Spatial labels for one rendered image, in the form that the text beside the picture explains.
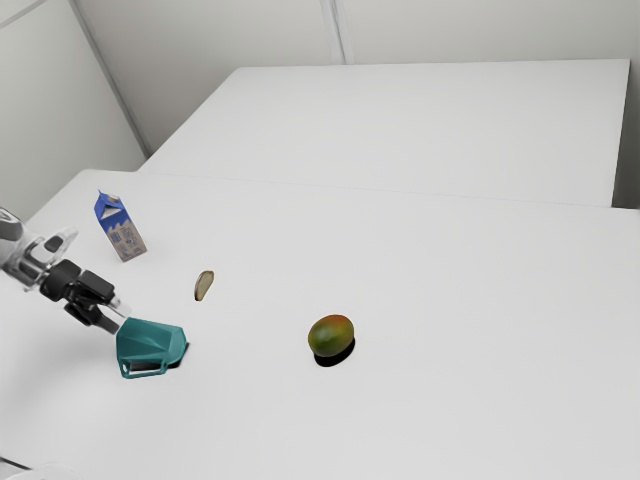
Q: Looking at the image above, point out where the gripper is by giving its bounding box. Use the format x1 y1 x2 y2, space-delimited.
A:
41 258 133 337

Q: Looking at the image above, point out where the teal faceted mug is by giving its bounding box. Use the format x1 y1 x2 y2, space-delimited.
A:
115 317 190 381

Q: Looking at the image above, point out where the blue and brown carton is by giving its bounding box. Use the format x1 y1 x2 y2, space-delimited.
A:
93 189 149 264

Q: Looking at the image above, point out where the bread slice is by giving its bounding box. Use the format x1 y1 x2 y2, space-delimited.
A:
193 270 216 303

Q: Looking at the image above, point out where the green and red mango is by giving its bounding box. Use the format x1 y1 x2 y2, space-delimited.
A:
307 313 356 358

